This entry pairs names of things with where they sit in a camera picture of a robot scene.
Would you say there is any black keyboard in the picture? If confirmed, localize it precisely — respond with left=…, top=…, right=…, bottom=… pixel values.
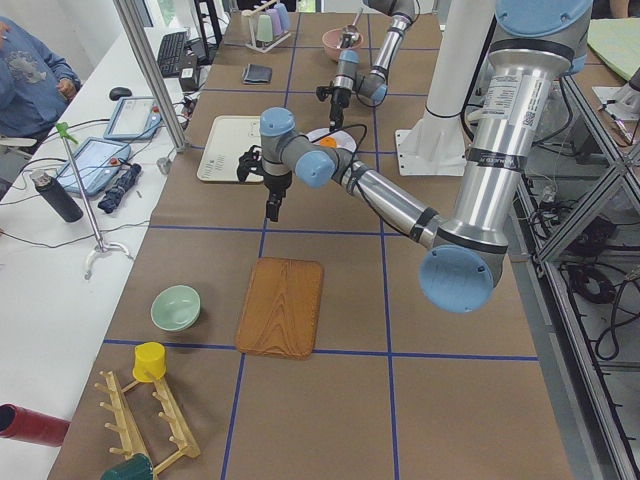
left=156, top=31, right=188, bottom=78

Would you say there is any black computer mouse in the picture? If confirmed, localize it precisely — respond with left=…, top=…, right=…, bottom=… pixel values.
left=109, top=87, right=132, bottom=101

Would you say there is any white cup rack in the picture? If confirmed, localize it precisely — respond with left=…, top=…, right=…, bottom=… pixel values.
left=241, top=0, right=291, bottom=53

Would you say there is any person in blue sweater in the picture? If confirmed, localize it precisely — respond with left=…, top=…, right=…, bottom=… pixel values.
left=1, top=17, right=81, bottom=142

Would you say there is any blue teach pendant far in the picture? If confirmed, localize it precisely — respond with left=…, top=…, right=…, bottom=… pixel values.
left=103, top=96, right=162, bottom=141

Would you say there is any metal stand with green clip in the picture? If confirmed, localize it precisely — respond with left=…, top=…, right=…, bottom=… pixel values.
left=55, top=122, right=134, bottom=281

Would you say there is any pale green cup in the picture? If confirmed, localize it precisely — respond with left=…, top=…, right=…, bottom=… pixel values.
left=256, top=13, right=274, bottom=43

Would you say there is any orange fruit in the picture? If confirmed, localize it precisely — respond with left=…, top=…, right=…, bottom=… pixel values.
left=318, top=137, right=337, bottom=148

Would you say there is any red cylinder cup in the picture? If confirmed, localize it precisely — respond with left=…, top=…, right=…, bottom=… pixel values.
left=1, top=404, right=70, bottom=447

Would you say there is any cream bear serving tray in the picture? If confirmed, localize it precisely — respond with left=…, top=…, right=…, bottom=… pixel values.
left=196, top=115, right=260, bottom=183

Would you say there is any blue teach pendant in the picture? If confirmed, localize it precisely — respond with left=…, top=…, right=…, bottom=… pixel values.
left=103, top=96, right=162, bottom=141
left=65, top=137, right=131, bottom=197

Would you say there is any wooden mug rack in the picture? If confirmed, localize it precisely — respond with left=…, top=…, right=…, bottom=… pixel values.
left=94, top=371, right=201, bottom=479

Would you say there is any folded navy umbrella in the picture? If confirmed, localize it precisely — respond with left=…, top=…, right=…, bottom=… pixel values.
left=98, top=163, right=142, bottom=214

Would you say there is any green ceramic bowl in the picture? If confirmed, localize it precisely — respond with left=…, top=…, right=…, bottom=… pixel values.
left=150, top=285, right=201, bottom=332

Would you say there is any lilac cup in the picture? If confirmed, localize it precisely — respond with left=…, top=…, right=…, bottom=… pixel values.
left=265, top=3, right=290, bottom=36

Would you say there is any aluminium frame post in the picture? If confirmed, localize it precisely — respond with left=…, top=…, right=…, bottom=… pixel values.
left=113, top=0, right=187, bottom=153

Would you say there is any dark green cup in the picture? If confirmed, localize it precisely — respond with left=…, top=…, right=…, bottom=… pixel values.
left=100, top=453, right=154, bottom=480

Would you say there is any yellow cup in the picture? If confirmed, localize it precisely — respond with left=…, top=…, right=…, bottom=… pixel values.
left=132, top=342, right=167, bottom=383

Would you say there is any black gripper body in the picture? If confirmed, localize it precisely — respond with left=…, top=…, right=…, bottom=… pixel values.
left=316, top=86, right=351, bottom=132
left=236, top=145, right=292, bottom=200

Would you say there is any blue teach pendant near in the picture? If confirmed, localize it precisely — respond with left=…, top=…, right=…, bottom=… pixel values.
left=65, top=137, right=131, bottom=197

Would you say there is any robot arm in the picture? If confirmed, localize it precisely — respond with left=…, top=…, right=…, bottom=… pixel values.
left=316, top=0, right=419, bottom=132
left=237, top=1, right=592, bottom=313

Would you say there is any pink bowl with utensils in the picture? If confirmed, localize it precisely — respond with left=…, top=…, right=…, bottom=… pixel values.
left=321, top=28, right=364, bottom=62

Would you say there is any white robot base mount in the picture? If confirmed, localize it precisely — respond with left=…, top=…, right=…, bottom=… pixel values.
left=396, top=0, right=496, bottom=176

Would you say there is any folded grey cloth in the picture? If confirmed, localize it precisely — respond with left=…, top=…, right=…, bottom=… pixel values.
left=242, top=64, right=272, bottom=84

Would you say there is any black water bottle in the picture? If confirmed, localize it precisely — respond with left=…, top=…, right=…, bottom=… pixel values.
left=30, top=169, right=83, bottom=223

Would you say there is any wooden cutting board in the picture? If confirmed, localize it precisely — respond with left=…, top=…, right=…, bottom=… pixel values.
left=235, top=257, right=324, bottom=360

